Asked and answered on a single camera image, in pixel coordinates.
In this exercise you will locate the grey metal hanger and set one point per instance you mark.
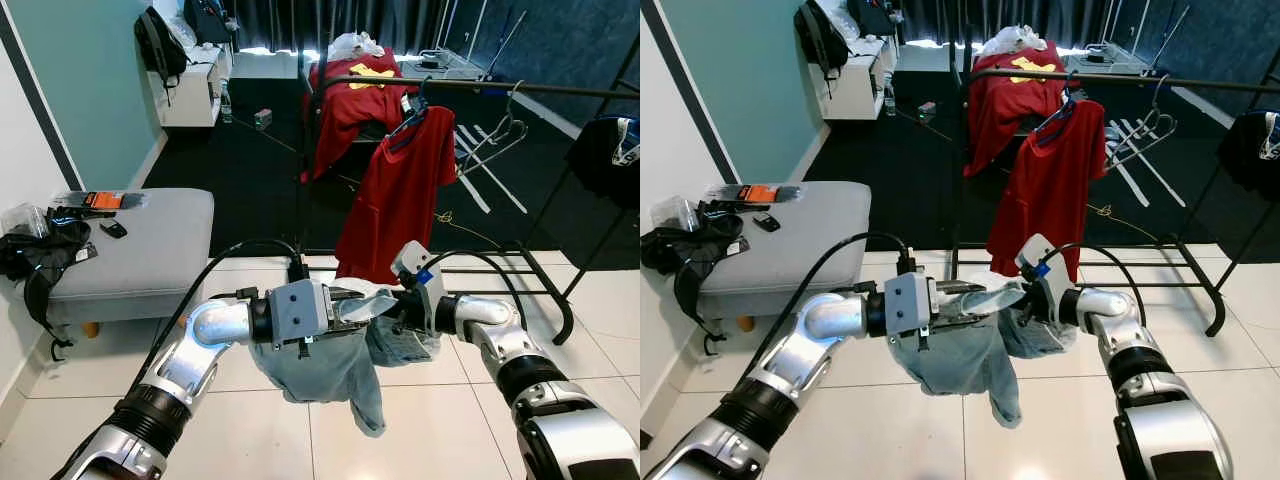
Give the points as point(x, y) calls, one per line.
point(516, 118)
point(1163, 112)

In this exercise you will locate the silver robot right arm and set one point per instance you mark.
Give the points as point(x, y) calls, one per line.
point(560, 440)
point(1170, 430)

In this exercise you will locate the red t-shirt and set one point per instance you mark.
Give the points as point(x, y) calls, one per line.
point(400, 190)
point(1050, 185)

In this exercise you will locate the grey upholstered ottoman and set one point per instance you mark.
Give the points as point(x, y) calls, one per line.
point(800, 245)
point(150, 250)

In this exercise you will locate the red cloth yellow logo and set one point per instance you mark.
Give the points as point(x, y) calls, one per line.
point(1000, 115)
point(340, 120)

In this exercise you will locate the black key fob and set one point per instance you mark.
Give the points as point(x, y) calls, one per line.
point(766, 222)
point(113, 229)

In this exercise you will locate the small grey box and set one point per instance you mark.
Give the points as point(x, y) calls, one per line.
point(926, 110)
point(262, 118)

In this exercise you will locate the orange black package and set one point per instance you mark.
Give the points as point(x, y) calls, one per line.
point(755, 194)
point(100, 200)

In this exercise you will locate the black garment white band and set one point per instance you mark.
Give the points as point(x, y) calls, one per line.
point(1250, 155)
point(600, 160)

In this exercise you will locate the white cabinet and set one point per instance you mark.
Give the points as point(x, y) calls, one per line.
point(855, 90)
point(190, 95)

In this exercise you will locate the black metal clothes rack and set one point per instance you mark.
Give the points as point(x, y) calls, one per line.
point(1200, 84)
point(560, 91)

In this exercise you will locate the white plastic bag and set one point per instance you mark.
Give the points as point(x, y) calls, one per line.
point(1015, 40)
point(355, 45)

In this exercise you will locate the clear plastic package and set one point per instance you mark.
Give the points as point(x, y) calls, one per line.
point(675, 213)
point(22, 220)

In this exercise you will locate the blue broom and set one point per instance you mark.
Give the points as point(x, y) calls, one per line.
point(1168, 40)
point(505, 45)

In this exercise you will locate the dark curtain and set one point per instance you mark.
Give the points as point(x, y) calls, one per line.
point(350, 20)
point(1010, 18)

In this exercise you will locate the black backpack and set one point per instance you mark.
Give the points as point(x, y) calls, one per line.
point(160, 45)
point(822, 40)

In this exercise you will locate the small black bag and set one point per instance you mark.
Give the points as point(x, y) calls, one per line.
point(872, 15)
point(210, 20)

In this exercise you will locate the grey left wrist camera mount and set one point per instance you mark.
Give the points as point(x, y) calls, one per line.
point(295, 315)
point(908, 302)

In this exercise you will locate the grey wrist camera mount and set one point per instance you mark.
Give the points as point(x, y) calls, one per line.
point(295, 315)
point(908, 302)
point(1035, 252)
point(410, 260)

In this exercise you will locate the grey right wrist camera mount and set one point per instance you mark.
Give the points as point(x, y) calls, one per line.
point(1035, 252)
point(410, 260)

